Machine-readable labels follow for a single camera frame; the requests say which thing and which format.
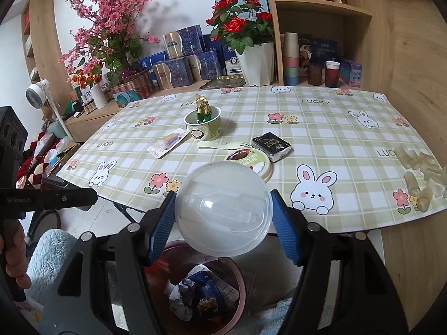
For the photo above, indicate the black folding table frame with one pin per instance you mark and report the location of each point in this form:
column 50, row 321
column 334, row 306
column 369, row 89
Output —
column 122, row 209

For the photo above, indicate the small black carton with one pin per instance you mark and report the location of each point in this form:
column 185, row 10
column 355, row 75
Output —
column 270, row 143

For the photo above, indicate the white blister card pack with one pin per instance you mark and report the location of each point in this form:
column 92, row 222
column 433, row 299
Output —
column 167, row 144

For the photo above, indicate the round green yoghurt lid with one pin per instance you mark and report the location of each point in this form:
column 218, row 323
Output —
column 251, row 162

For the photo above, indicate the orange flowers in white vase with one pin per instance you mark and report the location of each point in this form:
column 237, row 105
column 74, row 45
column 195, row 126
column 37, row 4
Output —
column 99, row 96

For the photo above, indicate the dark red cup white rim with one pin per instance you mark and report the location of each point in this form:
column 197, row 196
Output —
column 332, row 75

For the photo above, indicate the dark blue shelf box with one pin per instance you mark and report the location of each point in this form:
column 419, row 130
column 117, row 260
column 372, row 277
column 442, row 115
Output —
column 324, row 50

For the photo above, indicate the flat blue box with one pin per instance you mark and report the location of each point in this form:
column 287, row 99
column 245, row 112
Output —
column 153, row 59

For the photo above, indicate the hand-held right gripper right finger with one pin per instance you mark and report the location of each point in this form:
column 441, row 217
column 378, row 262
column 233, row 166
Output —
column 286, row 226

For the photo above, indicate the wooden shelf unit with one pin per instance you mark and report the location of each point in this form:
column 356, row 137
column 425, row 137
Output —
column 314, row 7

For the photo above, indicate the person's left hand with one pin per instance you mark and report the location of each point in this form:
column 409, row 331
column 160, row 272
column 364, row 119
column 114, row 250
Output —
column 14, row 251

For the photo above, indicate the blue and gold gift box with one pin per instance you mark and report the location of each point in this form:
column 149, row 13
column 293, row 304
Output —
column 207, row 64
column 174, row 73
column 188, row 40

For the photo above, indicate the green yoghurt cup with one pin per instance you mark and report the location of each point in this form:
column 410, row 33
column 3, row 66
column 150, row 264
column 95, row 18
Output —
column 213, row 127

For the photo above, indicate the blue and white carton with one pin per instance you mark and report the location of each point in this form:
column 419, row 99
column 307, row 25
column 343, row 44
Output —
column 204, row 284

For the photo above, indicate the brown round waste bin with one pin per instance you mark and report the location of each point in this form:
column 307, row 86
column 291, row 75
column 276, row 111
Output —
column 232, row 279

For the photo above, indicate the black hard case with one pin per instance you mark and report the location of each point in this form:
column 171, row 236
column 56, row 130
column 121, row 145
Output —
column 56, row 181

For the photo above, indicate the cardboard box of clutter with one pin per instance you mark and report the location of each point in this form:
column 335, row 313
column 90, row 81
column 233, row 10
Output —
column 66, row 151

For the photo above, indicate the cartoon picture box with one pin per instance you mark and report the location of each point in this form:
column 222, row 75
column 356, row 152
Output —
column 305, row 54

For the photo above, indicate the blue and white milk box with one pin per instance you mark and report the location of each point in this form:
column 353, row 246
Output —
column 228, row 62

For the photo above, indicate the red roses in white pot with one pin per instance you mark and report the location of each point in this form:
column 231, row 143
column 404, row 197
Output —
column 255, row 62

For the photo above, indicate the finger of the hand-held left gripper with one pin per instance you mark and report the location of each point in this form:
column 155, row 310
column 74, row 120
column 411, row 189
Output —
column 70, row 199

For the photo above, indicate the brown glass tumbler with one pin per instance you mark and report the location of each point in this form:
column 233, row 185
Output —
column 315, row 75

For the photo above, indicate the pile of crumpled clear tape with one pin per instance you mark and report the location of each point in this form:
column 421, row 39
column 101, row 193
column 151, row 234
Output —
column 415, row 162

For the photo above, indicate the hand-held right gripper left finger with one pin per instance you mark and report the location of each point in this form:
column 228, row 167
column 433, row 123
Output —
column 162, row 226

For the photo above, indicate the dark blue carton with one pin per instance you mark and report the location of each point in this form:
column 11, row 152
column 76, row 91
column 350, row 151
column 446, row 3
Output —
column 210, row 45

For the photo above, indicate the green checked rabbit tablecloth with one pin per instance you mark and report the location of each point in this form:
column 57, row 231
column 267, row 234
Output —
column 331, row 139

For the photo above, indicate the pale green plastic spoon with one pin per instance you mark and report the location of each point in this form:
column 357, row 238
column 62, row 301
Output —
column 213, row 144

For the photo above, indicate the light blue cartoon box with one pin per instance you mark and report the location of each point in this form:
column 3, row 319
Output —
column 351, row 73

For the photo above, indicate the gold and green wrapper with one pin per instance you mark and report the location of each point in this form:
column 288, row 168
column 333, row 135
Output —
column 202, row 108

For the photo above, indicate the white wall socket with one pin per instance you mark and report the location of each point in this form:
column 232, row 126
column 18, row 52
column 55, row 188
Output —
column 149, row 30

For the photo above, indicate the white paper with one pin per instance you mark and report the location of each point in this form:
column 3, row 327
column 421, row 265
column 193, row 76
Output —
column 181, row 300

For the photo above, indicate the row of small brown bottles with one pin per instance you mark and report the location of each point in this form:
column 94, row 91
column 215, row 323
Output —
column 89, row 106

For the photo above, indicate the striped wavy basket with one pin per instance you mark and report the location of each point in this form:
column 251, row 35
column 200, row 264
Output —
column 136, row 89

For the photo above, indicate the pink blossom artificial plant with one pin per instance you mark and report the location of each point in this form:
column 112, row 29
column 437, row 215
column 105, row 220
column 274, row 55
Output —
column 111, row 17

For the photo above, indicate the white standing fan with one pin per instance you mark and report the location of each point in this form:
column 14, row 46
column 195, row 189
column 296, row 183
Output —
column 36, row 94

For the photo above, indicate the red and white checked blanket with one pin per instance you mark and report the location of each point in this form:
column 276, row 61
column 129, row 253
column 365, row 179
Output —
column 35, row 160

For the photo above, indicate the clear plastic dome lid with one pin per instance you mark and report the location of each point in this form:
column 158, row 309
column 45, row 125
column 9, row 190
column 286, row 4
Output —
column 223, row 209

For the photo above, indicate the stack of coloured paper cups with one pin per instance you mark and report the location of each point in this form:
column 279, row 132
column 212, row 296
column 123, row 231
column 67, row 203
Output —
column 290, row 59

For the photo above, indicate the dark gold-rimmed tray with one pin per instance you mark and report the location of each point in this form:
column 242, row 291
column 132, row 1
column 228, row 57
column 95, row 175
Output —
column 223, row 82

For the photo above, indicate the tall wooden bookcase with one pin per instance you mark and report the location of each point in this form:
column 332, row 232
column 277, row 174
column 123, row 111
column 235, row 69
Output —
column 45, row 42

